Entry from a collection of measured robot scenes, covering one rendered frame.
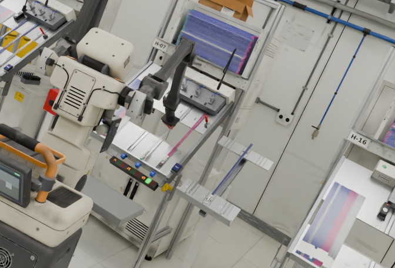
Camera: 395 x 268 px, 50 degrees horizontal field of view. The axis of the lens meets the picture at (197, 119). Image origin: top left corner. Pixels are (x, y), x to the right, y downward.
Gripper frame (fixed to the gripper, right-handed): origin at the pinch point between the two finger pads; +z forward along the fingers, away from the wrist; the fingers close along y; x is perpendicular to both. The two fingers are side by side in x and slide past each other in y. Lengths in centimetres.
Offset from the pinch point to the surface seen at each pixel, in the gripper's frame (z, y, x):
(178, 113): 2.1, 4.1, -13.2
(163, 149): 1.1, -5.3, 15.3
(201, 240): 26, -51, 41
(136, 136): 1.4, 14.4, 17.0
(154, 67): 3, 43, -38
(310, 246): -2, -104, 22
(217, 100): -3.7, -13.3, -31.9
